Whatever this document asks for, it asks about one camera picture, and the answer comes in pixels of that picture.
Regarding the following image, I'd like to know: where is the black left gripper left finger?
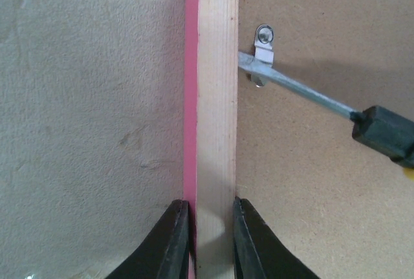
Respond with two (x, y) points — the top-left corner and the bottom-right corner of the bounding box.
(107, 199), (190, 279)

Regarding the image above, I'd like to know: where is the pink picture frame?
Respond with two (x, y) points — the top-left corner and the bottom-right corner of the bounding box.
(184, 0), (413, 278)

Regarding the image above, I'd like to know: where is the yellow screwdriver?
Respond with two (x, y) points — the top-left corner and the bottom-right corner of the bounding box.
(238, 52), (413, 179)

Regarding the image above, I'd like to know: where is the silver frame retaining clip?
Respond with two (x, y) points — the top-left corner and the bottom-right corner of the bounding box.
(249, 23), (276, 88)

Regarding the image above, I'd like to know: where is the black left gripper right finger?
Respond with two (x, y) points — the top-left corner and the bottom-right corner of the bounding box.
(233, 197), (318, 278)

